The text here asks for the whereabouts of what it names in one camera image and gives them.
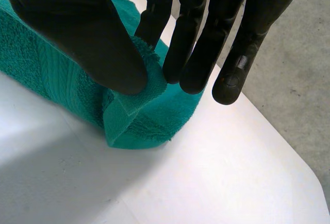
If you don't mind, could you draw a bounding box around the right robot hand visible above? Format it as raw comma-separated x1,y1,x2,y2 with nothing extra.
0,0,316,105

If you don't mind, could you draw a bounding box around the teal towel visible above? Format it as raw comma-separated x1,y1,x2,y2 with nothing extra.
0,0,207,149

